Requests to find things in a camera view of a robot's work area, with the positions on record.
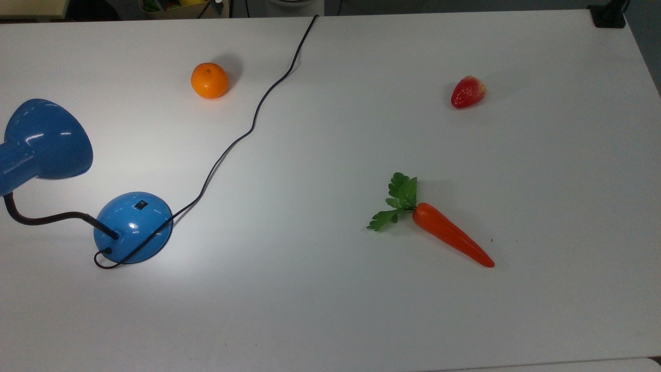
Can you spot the blue desk lamp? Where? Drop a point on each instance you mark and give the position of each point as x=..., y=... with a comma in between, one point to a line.
x=46, y=139

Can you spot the orange toy carrot with leaves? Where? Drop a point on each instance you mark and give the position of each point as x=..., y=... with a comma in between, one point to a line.
x=449, y=235

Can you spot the orange mandarin fruit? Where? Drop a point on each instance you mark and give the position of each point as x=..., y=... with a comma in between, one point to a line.
x=209, y=81

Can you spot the red toy strawberry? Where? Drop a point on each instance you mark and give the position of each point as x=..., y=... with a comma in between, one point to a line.
x=467, y=93

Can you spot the cardboard box with items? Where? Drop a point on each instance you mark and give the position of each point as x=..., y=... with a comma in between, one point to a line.
x=175, y=8

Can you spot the black table clamp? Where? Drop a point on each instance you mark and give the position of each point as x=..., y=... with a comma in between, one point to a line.
x=608, y=18

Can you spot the wooden furniture piece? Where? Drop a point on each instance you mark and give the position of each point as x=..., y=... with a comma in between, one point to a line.
x=31, y=8

